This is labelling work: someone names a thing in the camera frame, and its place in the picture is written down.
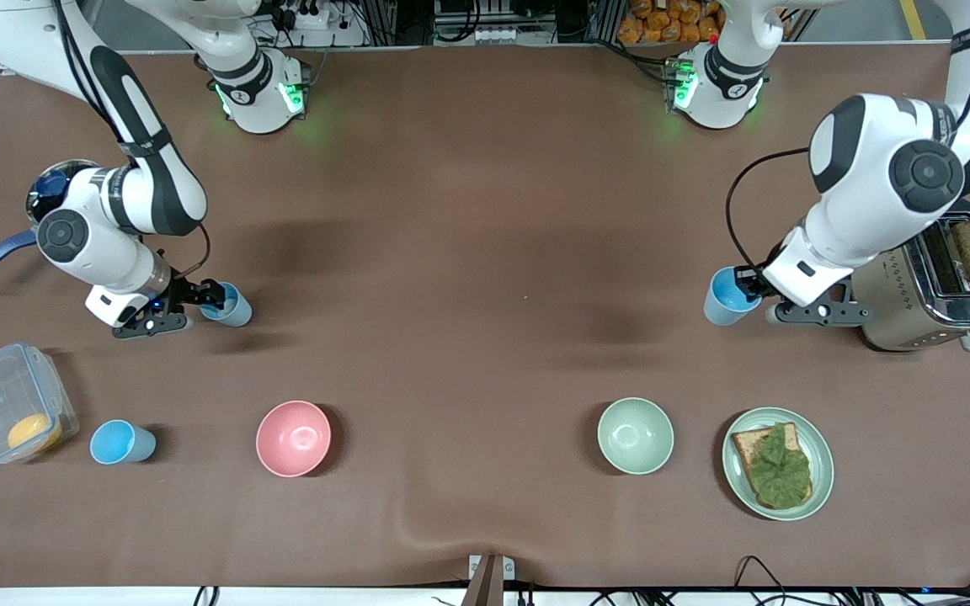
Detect blue plastic cup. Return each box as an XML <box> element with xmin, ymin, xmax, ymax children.
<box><xmin>703</xmin><ymin>267</ymin><xmax>764</xmax><ymax>327</ymax></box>
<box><xmin>199</xmin><ymin>282</ymin><xmax>253</xmax><ymax>327</ymax></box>
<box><xmin>89</xmin><ymin>419</ymin><xmax>157</xmax><ymax>465</ymax></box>

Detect beige chrome toaster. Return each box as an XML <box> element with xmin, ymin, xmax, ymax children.
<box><xmin>851</xmin><ymin>198</ymin><xmax>970</xmax><ymax>352</ymax></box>

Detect glass pot lid blue knob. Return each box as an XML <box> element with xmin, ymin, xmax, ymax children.
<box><xmin>28</xmin><ymin>160</ymin><xmax>99</xmax><ymax>224</ymax></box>

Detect bread slice under lettuce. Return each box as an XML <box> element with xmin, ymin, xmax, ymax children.
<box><xmin>731</xmin><ymin>423</ymin><xmax>814</xmax><ymax>510</ymax></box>

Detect yellow round food piece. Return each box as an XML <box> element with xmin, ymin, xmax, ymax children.
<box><xmin>7</xmin><ymin>412</ymin><xmax>63</xmax><ymax>451</ymax></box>

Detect pink bowl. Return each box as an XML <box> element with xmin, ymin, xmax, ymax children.
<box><xmin>255</xmin><ymin>400</ymin><xmax>333</xmax><ymax>478</ymax></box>

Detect green lettuce leaf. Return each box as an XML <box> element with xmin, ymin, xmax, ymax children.
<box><xmin>746</xmin><ymin>423</ymin><xmax>813</xmax><ymax>508</ymax></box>

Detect pale green plate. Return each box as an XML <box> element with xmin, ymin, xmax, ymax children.
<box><xmin>722</xmin><ymin>407</ymin><xmax>834</xmax><ymax>521</ymax></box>

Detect pale green bowl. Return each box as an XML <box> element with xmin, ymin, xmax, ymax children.
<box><xmin>597</xmin><ymin>397</ymin><xmax>675</xmax><ymax>476</ymax></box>

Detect bag of orange buns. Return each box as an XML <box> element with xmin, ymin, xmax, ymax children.
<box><xmin>617</xmin><ymin>0</ymin><xmax>722</xmax><ymax>45</ymax></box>

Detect white power strip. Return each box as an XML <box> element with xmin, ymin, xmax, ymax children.
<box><xmin>293</xmin><ymin>0</ymin><xmax>333</xmax><ymax>30</ymax></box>

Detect black right camera mount bracket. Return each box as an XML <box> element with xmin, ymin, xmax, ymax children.
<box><xmin>112</xmin><ymin>311</ymin><xmax>193</xmax><ymax>339</ymax></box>

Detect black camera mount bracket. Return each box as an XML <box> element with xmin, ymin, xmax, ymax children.
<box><xmin>767</xmin><ymin>299</ymin><xmax>871</xmax><ymax>327</ymax></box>
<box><xmin>112</xmin><ymin>311</ymin><xmax>193</xmax><ymax>339</ymax></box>

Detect black left camera mount bracket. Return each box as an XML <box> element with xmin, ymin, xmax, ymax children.
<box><xmin>767</xmin><ymin>299</ymin><xmax>871</xmax><ymax>327</ymax></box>

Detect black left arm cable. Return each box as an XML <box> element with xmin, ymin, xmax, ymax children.
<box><xmin>725</xmin><ymin>0</ymin><xmax>970</xmax><ymax>274</ymax></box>

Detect black looped floor cable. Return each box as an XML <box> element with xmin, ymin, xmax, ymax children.
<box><xmin>733</xmin><ymin>555</ymin><xmax>789</xmax><ymax>594</ymax></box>

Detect grey metal table bracket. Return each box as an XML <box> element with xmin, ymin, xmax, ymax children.
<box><xmin>468</xmin><ymin>554</ymin><xmax>515</xmax><ymax>606</ymax></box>

